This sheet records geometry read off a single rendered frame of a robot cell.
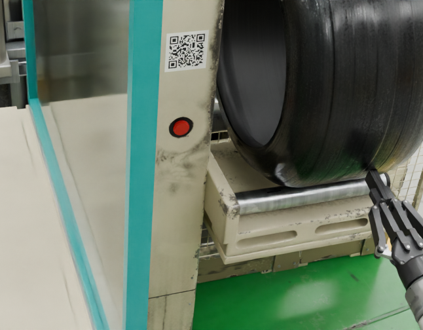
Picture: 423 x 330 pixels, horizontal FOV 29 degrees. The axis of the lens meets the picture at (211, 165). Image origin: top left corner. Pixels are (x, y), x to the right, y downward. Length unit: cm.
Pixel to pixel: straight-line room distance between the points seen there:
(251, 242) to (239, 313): 99
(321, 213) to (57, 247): 81
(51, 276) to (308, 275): 192
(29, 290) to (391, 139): 77
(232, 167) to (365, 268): 111
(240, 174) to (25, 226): 91
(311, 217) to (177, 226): 27
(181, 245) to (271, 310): 99
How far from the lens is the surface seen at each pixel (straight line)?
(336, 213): 167
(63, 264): 94
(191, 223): 167
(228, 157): 187
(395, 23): 138
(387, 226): 149
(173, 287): 178
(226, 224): 154
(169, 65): 143
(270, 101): 183
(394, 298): 278
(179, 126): 150
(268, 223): 162
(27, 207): 101
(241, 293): 268
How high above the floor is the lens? 192
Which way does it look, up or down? 37 degrees down
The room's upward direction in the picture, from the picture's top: 6 degrees clockwise
